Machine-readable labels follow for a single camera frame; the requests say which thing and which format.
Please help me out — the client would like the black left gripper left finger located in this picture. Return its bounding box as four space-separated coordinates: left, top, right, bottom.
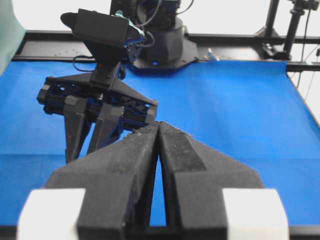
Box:
45 121 159 240

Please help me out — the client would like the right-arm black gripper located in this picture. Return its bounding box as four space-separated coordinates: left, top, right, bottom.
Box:
37 63 158 163

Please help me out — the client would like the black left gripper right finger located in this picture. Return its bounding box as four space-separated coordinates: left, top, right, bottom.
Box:
158 122 264 240

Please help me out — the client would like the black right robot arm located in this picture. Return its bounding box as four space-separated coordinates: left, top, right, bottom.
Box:
37 0 198 163

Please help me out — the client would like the blue table mat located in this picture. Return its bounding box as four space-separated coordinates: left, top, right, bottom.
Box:
0 61 320 226

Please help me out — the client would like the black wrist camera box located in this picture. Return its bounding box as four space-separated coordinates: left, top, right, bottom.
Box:
60 8 145 48

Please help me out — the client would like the black table edge rail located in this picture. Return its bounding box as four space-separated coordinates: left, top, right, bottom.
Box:
11 29 320 73

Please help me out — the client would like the black metal frame stand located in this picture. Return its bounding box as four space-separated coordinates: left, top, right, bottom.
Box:
254 0 320 73

